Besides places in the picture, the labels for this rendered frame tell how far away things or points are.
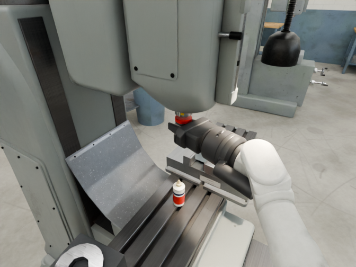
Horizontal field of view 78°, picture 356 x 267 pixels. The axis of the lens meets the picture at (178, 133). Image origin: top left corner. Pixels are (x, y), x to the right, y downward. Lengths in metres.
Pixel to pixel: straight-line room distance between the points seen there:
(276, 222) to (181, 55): 0.33
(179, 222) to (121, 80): 0.48
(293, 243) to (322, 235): 1.75
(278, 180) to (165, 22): 0.34
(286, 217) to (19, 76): 0.72
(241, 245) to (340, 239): 1.38
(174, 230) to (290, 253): 0.44
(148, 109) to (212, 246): 2.29
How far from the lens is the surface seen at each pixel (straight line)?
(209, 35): 0.44
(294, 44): 0.51
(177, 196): 0.77
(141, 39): 0.47
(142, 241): 0.75
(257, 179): 0.41
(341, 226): 2.28
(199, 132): 0.54
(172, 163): 0.91
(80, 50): 0.59
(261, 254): 1.00
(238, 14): 0.46
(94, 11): 0.52
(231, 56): 0.47
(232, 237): 0.90
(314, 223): 2.19
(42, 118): 0.78
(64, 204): 0.99
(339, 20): 6.98
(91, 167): 0.88
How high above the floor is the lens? 1.55
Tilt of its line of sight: 33 degrees down
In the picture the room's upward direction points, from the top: straight up
